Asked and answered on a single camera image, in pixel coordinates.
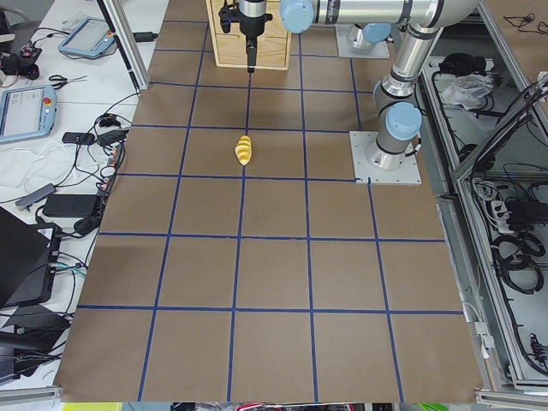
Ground teach pendant near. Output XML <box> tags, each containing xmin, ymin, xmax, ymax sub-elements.
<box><xmin>1</xmin><ymin>85</ymin><xmax>57</xmax><ymax>144</ymax></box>

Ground white crumpled cloth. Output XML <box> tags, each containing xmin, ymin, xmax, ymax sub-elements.
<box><xmin>440</xmin><ymin>74</ymin><xmax>494</xmax><ymax>110</ymax></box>

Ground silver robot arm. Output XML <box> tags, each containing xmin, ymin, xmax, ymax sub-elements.
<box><xmin>279</xmin><ymin>0</ymin><xmax>478</xmax><ymax>170</ymax></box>
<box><xmin>348</xmin><ymin>22</ymin><xmax>391</xmax><ymax>50</ymax></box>

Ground teach pendant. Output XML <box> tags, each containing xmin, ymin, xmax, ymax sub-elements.
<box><xmin>57</xmin><ymin>17</ymin><xmax>115</xmax><ymax>59</ymax></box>
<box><xmin>1</xmin><ymin>85</ymin><xmax>57</xmax><ymax>144</ymax></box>

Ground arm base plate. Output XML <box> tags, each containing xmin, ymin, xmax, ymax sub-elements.
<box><xmin>349</xmin><ymin>131</ymin><xmax>421</xmax><ymax>186</ymax></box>
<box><xmin>336</xmin><ymin>23</ymin><xmax>391</xmax><ymax>59</ymax></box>

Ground black handled scissors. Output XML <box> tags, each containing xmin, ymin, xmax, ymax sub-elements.
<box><xmin>48</xmin><ymin>74</ymin><xmax>87</xmax><ymax>90</ymax></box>

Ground wooden drawer cabinet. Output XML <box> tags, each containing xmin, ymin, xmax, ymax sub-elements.
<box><xmin>205</xmin><ymin>1</ymin><xmax>291</xmax><ymax>71</ymax></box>

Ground toy bread loaf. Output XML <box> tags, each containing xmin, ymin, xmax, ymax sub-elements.
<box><xmin>235</xmin><ymin>135</ymin><xmax>253</xmax><ymax>166</ymax></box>

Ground black power brick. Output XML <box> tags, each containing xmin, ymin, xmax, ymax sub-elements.
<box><xmin>43</xmin><ymin>194</ymin><xmax>98</xmax><ymax>217</ymax></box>

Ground teach pendant far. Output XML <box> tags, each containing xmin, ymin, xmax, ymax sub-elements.
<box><xmin>57</xmin><ymin>17</ymin><xmax>115</xmax><ymax>59</ymax></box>

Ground black laptop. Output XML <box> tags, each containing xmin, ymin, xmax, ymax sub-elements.
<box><xmin>1</xmin><ymin>209</ymin><xmax>61</xmax><ymax>308</ymax></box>

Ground aluminium frame post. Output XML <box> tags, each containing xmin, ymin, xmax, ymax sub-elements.
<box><xmin>97</xmin><ymin>0</ymin><xmax>150</xmax><ymax>93</ymax></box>

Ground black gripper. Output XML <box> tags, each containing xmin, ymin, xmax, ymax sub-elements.
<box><xmin>218</xmin><ymin>0</ymin><xmax>274</xmax><ymax>73</ymax></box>

